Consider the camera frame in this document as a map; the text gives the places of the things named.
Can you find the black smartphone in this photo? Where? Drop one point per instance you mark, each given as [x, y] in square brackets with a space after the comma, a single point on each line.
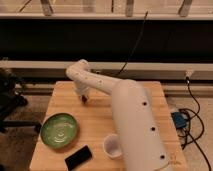
[79, 157]

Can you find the small red pepper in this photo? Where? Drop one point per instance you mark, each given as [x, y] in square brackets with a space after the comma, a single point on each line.
[84, 99]

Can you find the black office chair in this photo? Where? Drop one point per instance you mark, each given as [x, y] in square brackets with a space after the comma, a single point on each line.
[10, 99]

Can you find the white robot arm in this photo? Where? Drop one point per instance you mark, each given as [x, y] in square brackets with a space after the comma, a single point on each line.
[141, 145]

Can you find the blue power box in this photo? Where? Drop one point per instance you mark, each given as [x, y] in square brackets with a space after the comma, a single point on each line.
[178, 120]

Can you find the white wall plug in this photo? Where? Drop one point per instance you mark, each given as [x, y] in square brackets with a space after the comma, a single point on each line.
[189, 73]

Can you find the green plate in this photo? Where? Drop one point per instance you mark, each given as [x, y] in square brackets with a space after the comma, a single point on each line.
[59, 130]

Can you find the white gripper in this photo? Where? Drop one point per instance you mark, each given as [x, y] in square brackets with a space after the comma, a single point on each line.
[82, 90]

